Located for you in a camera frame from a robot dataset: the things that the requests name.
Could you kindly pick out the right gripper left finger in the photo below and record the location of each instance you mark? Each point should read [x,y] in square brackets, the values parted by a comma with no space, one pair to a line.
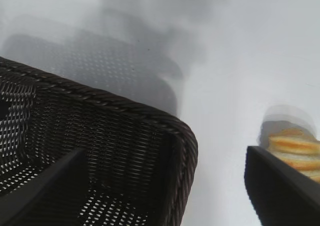
[37,196]

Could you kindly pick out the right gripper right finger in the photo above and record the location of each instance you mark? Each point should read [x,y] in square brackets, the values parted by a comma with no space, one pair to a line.
[282,191]

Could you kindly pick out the long twisted striped bread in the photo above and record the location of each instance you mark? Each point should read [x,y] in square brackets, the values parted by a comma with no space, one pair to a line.
[295,148]

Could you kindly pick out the dark brown wicker basket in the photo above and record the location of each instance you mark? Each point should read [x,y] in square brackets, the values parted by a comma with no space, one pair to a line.
[105,141]

